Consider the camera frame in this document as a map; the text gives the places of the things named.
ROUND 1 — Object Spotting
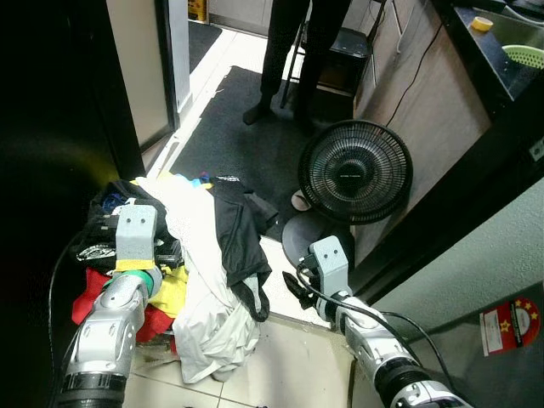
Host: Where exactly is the black floor fan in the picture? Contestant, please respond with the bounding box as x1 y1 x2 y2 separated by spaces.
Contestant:
281 119 415 269

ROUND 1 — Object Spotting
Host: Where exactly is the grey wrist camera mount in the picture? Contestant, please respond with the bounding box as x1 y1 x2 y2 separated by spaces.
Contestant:
114 203 159 272
308 235 352 298

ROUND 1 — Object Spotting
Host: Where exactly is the black chair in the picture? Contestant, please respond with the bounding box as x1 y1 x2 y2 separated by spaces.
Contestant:
280 0 388 110

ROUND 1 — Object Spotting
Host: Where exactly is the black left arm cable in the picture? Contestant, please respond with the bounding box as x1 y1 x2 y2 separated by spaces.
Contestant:
46 228 88 408

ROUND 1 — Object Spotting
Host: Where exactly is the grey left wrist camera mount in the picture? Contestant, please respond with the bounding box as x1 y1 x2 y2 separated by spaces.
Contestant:
114 203 159 272

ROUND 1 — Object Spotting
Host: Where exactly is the person in black trousers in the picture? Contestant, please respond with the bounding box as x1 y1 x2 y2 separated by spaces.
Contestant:
241 0 354 129

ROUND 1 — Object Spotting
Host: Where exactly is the black garment with teal print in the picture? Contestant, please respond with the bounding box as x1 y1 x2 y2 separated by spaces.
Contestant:
207 176 279 323

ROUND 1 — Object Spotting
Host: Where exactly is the blue garment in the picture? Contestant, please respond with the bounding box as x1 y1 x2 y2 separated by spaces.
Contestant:
100 193 130 213

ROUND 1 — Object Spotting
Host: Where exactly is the steel sink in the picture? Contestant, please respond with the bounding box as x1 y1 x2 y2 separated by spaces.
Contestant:
466 7 544 72

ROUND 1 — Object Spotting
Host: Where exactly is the green plastic basket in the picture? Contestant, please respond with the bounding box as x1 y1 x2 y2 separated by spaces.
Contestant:
502 44 544 71

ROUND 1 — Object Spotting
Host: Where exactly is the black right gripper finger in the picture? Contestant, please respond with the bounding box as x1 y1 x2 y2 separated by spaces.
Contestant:
281 270 309 310

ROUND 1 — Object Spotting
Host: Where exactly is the black door frame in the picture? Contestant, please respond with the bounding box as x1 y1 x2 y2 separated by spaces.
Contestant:
347 81 544 303

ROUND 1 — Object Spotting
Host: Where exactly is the pink slipper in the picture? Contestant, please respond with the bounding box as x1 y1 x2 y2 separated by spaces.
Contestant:
290 190 312 213

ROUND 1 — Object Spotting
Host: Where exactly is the red garment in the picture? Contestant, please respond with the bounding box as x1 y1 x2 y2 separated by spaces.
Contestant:
71 267 178 345

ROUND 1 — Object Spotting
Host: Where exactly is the yellow garment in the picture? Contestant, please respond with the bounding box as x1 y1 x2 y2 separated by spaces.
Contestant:
151 265 190 320

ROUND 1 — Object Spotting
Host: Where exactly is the brown wooden cabinet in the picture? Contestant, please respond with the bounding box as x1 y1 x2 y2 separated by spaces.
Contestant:
352 0 495 266

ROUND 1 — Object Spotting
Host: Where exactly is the black floor mat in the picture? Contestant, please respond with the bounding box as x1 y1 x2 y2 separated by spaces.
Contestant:
170 65 359 244

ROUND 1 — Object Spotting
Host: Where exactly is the red and white sticker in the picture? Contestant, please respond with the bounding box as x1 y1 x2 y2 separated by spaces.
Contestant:
479 297 542 357

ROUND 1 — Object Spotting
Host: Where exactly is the yellow box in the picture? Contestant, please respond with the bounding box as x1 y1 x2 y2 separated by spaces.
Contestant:
187 0 210 23

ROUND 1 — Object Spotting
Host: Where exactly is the thin black cabinet cable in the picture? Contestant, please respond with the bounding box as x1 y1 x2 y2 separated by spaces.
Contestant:
384 24 445 130

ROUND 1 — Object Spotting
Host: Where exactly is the beige door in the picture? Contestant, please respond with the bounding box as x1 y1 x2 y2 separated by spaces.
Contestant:
105 0 193 156

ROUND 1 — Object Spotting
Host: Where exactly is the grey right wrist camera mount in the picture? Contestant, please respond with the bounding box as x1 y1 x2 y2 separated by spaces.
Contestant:
308 235 352 298

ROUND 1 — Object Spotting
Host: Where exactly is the yellow tape roll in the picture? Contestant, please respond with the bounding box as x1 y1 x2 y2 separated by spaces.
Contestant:
471 15 495 34

